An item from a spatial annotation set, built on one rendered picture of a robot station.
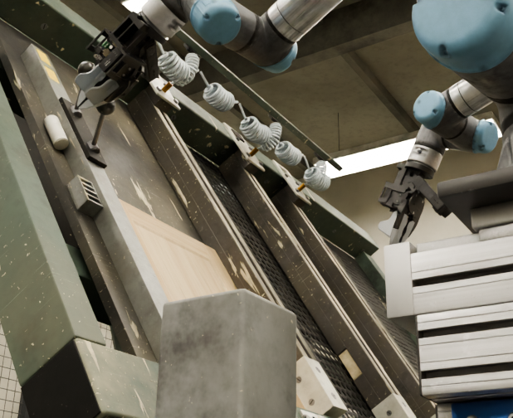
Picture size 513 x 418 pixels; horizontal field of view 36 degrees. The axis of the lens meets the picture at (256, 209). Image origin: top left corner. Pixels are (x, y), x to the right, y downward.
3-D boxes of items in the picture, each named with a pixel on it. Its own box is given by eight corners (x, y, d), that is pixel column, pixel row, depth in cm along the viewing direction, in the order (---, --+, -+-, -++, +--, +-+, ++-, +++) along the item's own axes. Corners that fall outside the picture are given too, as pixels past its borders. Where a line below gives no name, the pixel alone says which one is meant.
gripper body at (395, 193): (388, 214, 190) (407, 170, 191) (420, 223, 184) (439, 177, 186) (376, 202, 184) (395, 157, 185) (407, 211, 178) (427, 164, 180)
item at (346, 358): (353, 380, 199) (362, 372, 199) (338, 356, 204) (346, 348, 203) (359, 382, 201) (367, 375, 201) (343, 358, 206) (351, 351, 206)
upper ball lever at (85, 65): (67, 122, 161) (83, 66, 154) (62, 111, 164) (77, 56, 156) (85, 123, 163) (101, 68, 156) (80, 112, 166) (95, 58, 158)
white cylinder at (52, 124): (40, 122, 158) (51, 146, 153) (50, 112, 157) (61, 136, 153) (51, 128, 160) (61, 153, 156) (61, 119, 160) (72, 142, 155)
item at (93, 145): (85, 158, 154) (101, 102, 146) (79, 146, 156) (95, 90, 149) (103, 158, 156) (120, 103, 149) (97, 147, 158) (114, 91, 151)
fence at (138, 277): (171, 392, 120) (189, 376, 119) (19, 55, 178) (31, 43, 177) (191, 398, 124) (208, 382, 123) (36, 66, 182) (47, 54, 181)
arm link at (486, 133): (467, 143, 170) (427, 138, 178) (495, 160, 177) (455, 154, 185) (479, 109, 170) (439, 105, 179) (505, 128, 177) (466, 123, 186)
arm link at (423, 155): (447, 161, 186) (434, 147, 180) (439, 178, 186) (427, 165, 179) (419, 155, 191) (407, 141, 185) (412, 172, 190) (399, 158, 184)
